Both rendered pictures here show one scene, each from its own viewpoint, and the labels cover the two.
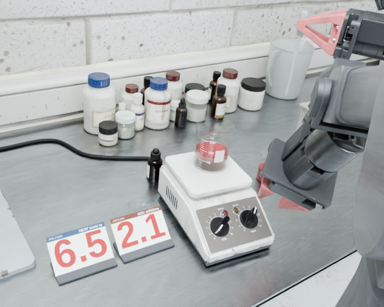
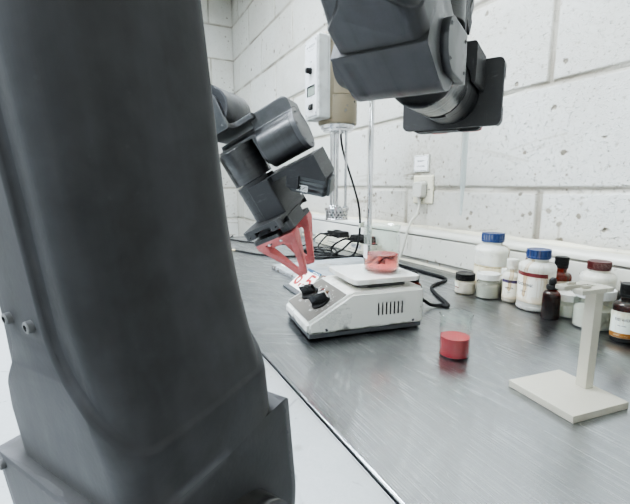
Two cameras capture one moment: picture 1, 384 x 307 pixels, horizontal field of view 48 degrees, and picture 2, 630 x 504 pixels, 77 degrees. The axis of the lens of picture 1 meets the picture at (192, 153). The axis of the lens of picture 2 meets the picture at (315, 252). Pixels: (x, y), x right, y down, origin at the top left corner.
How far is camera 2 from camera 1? 101 cm
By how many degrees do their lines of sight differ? 95
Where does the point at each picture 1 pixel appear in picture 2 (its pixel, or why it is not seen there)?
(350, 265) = (271, 381)
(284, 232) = (334, 351)
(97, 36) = (546, 210)
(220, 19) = not seen: outside the picture
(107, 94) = (483, 248)
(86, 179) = not seen: hidden behind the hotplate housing
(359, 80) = not seen: hidden behind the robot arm
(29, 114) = (462, 263)
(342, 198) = (439, 414)
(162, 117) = (523, 293)
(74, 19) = (528, 190)
